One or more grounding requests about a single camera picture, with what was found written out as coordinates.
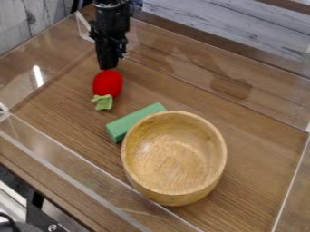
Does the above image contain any clear acrylic enclosure wall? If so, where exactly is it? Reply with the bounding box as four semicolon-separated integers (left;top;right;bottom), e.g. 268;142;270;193
0;16;310;232

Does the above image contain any black cable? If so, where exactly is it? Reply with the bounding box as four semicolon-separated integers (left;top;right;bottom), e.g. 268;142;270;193
0;211;21;232

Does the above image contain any green foam block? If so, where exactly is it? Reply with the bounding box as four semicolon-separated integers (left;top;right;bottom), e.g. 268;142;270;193
105;102;165;143

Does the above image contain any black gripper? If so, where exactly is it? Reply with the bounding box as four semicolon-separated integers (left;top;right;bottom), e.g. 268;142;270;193
89;0;132;70

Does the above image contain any wooden bowl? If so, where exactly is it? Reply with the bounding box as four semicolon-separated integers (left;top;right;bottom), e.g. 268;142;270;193
121;111;227;207

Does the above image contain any clear acrylic corner bracket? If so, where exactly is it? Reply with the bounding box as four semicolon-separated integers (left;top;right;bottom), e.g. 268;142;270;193
75;12;95;43

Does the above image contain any black table frame bracket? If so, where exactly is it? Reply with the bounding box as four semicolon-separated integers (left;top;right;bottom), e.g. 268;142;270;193
25;191;69;232

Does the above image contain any red plush strawberry toy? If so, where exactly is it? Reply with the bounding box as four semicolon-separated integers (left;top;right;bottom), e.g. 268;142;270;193
91;70;123;111

